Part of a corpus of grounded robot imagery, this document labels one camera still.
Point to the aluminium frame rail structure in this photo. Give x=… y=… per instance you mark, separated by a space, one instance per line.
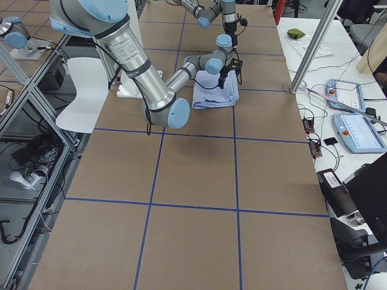
x=24 y=211

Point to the white power strip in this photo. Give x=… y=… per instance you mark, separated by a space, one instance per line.
x=29 y=183

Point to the black office chair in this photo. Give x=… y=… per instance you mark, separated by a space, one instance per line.
x=364 y=20

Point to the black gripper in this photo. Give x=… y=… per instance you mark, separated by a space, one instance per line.
x=225 y=72
x=231 y=29

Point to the blue teach pendant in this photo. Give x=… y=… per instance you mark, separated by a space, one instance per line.
x=346 y=92
x=358 y=134

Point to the aluminium frame post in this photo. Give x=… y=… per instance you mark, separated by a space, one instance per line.
x=316 y=40

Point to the upper blue teach pendant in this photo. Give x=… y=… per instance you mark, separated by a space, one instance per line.
x=346 y=92

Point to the black printer device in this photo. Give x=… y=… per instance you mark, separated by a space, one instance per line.
x=359 y=221

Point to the blue striped dress shirt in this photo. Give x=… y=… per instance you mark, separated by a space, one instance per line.
x=207 y=93

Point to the lower blue teach pendant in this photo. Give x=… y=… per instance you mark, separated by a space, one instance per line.
x=358 y=134

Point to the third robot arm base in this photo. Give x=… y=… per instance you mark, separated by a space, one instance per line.
x=16 y=36

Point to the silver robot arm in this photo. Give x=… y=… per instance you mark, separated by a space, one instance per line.
x=205 y=16
x=108 y=21

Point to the green fabric pouch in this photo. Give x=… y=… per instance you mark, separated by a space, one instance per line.
x=295 y=33

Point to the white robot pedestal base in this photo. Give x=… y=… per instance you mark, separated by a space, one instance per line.
x=128 y=50

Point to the wooden board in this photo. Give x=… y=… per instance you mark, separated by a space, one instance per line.
x=375 y=54

